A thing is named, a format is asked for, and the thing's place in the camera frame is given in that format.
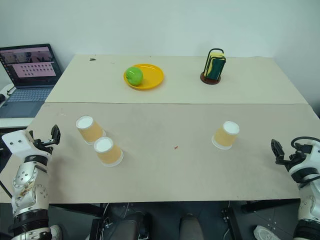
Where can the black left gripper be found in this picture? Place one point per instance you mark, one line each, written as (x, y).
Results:
(43, 145)

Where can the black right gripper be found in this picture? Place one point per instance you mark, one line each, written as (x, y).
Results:
(296, 160)

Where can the orange paper cup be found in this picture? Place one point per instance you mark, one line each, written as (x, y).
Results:
(226, 136)
(90, 131)
(108, 153)

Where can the grey laptop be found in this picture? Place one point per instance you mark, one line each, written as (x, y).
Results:
(28, 82)

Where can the black computer mouse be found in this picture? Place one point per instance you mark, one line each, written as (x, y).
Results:
(1, 97)

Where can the white sneaker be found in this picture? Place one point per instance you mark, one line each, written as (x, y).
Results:
(266, 233)

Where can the green apple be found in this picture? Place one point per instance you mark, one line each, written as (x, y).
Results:
(134, 75)

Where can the green and yellow sponge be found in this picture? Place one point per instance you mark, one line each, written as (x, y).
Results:
(216, 68)

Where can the yellow plastic plate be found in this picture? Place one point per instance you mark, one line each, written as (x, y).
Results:
(152, 76)

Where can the beige paper table cover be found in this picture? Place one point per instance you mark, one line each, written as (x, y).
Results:
(180, 80)
(165, 172)

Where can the dark rounded robot knee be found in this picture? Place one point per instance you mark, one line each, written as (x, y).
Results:
(130, 226)
(191, 227)

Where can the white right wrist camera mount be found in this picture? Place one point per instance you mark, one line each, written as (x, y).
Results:
(315, 153)

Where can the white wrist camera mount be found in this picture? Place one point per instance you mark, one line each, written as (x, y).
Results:
(18, 143)
(315, 153)

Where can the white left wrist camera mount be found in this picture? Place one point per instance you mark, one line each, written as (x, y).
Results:
(18, 143)

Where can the black metal frame bar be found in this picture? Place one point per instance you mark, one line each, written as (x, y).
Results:
(270, 206)
(95, 228)
(231, 222)

